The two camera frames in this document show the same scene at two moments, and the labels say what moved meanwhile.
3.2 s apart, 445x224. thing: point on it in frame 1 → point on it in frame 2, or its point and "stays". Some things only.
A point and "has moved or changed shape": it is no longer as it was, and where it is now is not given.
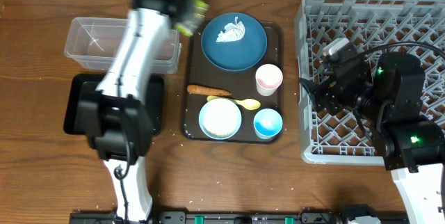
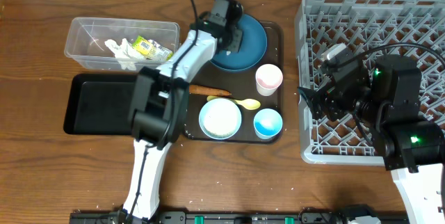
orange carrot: [204, 90] stays
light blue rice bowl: [220, 118] stays
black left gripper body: [183, 2] → [236, 37]
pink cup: [268, 78] stays
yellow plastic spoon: [247, 104] stays
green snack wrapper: [187, 26] has moved or changed shape
